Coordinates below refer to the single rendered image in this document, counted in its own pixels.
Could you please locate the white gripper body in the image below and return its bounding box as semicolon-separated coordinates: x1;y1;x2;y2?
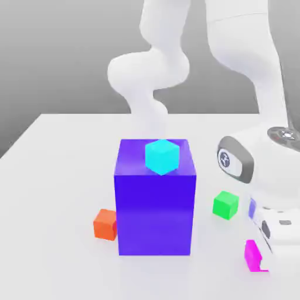
255;230;300;281

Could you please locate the small magenta cube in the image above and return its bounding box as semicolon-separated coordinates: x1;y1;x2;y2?
244;239;270;273

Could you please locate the small green cube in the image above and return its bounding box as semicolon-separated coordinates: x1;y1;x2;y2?
212;190;240;221

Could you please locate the small cyan cube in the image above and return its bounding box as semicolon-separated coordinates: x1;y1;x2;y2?
144;138;180;176

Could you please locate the small orange cube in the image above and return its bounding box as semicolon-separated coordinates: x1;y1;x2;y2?
93;208;118;241

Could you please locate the large blue box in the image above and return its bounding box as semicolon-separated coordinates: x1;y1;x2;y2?
114;138;197;257

